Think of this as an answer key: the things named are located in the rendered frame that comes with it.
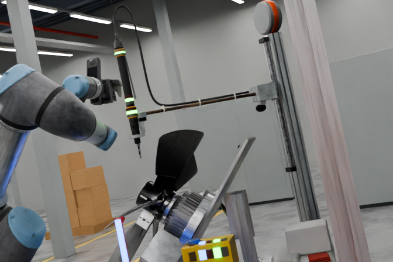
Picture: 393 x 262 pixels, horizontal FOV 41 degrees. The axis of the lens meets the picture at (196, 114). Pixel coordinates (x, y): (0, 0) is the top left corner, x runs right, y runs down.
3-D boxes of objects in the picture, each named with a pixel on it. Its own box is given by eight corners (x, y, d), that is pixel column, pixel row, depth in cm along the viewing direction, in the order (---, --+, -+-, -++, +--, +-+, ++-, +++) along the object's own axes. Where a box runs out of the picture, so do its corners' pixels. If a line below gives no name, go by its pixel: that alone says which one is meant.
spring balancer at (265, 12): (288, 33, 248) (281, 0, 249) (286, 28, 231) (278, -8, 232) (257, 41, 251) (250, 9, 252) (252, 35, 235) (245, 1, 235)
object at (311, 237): (331, 241, 222) (326, 216, 222) (332, 251, 206) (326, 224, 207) (291, 247, 226) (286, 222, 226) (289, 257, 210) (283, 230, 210)
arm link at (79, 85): (54, 92, 165) (68, 68, 164) (71, 93, 176) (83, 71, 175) (74, 105, 163) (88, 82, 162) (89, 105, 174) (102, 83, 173)
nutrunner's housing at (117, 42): (141, 142, 215) (119, 34, 217) (144, 142, 211) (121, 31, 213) (132, 145, 213) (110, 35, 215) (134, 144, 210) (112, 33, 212)
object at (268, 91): (272, 100, 242) (268, 82, 242) (280, 98, 235) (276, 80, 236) (253, 104, 238) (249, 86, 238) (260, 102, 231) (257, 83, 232)
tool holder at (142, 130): (147, 135, 218) (142, 113, 218) (152, 134, 211) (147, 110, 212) (126, 140, 214) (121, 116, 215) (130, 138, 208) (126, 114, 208)
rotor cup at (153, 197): (178, 193, 228) (153, 179, 230) (175, 189, 214) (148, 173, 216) (161, 223, 225) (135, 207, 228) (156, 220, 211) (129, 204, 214)
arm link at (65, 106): (99, 109, 125) (123, 128, 174) (61, 85, 126) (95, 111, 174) (73, 150, 124) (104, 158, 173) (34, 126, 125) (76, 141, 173)
